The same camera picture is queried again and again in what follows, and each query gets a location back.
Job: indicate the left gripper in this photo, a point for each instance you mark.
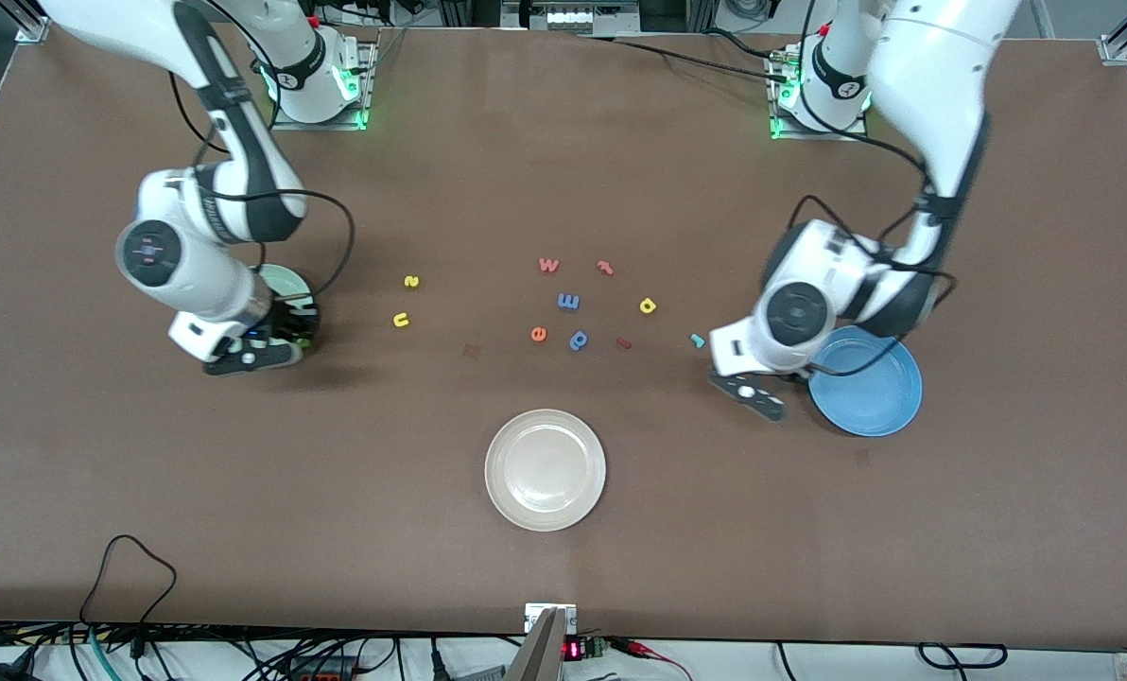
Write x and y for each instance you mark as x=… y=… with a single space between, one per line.
x=790 y=376

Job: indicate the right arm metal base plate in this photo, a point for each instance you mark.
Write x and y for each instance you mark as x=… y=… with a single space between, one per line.
x=318 y=125

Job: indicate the blue letter m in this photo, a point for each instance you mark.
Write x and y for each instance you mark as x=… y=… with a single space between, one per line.
x=568 y=301

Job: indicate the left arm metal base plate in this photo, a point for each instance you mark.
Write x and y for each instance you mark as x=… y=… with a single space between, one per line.
x=814 y=136

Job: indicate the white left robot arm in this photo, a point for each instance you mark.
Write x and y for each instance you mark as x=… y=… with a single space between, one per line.
x=795 y=312

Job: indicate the blue plate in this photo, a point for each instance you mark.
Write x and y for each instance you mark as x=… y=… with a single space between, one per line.
x=871 y=392

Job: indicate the pink letter w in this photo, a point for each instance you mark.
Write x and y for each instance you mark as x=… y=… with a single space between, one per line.
x=548 y=266

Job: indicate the blue letter p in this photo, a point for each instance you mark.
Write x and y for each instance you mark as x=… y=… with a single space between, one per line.
x=579 y=340

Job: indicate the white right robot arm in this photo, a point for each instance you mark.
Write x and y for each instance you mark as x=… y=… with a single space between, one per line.
x=195 y=274

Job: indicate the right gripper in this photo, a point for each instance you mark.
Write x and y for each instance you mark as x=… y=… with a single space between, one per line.
x=295 y=321

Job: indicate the grey box with white sockets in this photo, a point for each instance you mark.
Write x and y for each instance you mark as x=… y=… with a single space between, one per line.
x=568 y=17

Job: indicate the white marker tag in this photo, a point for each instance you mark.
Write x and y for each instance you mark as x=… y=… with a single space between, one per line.
x=531 y=617

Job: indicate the white plate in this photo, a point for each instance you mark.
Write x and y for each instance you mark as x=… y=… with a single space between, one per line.
x=545 y=470

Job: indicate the green terminal board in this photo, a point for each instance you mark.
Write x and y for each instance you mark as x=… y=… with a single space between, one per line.
x=597 y=648

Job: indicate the black power strip red switches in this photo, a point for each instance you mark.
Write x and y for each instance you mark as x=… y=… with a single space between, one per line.
x=322 y=673

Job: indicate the grey camera mount bar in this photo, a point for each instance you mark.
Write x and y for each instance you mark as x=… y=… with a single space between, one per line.
x=540 y=653

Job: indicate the green plate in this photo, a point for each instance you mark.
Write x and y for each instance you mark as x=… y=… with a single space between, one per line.
x=280 y=281

